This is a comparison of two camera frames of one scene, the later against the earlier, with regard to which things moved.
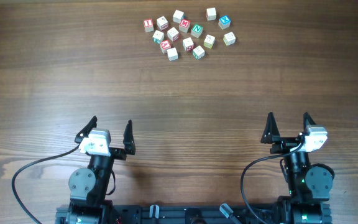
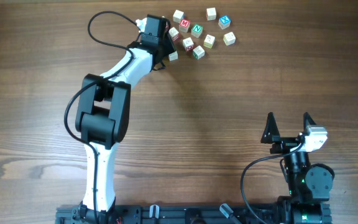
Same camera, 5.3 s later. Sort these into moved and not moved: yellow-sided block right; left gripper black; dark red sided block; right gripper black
Moved: left gripper black
Not moved: right gripper black; yellow-sided block right; dark red sided block
